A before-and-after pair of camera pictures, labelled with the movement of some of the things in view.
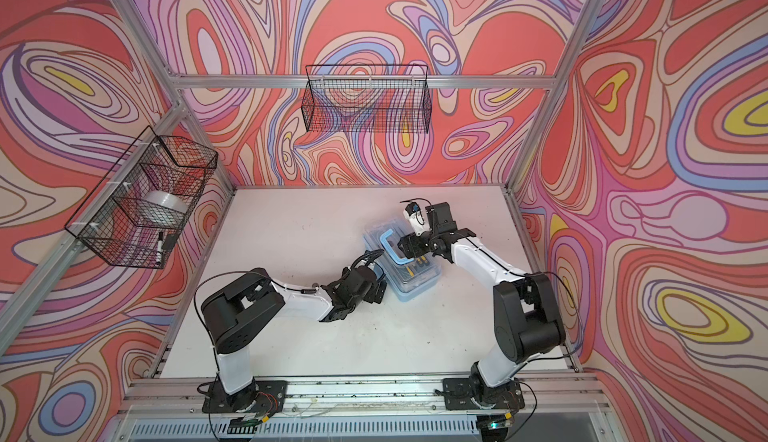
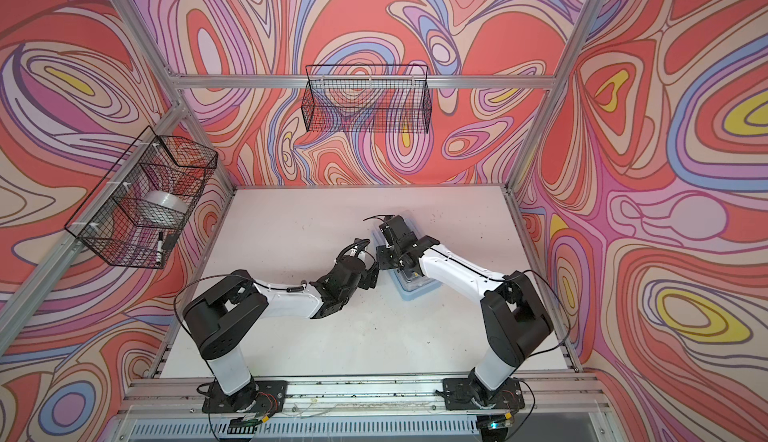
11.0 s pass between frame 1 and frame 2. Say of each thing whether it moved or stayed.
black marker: stayed
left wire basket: stayed
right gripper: moved
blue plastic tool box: stayed
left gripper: moved
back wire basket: stayed
